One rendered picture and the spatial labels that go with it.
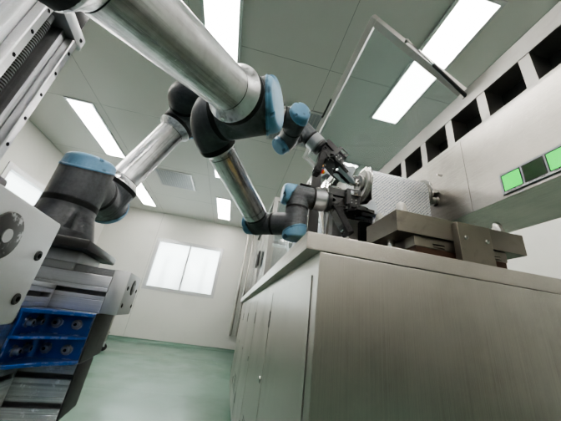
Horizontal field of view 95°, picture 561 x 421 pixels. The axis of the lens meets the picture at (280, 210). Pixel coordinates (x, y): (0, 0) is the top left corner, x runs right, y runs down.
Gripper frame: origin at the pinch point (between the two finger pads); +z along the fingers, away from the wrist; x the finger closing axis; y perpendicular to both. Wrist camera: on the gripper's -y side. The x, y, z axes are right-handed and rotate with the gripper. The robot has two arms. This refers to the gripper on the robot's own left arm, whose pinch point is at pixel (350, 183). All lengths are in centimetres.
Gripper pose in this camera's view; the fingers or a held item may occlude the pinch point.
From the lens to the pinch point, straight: 107.8
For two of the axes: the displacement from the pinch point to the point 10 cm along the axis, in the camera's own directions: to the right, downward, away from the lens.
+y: 7.1, -5.8, 3.9
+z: 6.7, 7.3, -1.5
